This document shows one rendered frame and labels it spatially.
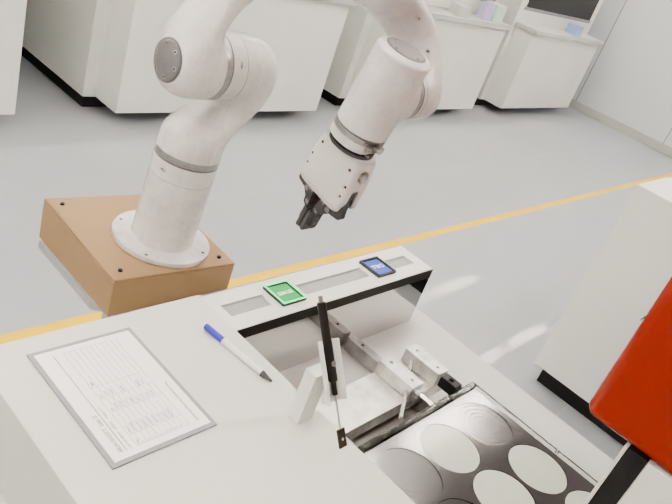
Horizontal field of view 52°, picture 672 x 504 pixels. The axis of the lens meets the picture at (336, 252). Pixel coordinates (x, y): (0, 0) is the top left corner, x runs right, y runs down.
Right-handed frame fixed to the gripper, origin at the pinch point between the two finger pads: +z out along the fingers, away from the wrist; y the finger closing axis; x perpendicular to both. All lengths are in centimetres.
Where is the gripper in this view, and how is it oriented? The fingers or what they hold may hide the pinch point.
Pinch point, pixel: (309, 216)
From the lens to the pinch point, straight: 113.8
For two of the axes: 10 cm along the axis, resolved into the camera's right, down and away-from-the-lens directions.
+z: -4.5, 7.0, 5.5
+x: -6.6, 1.6, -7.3
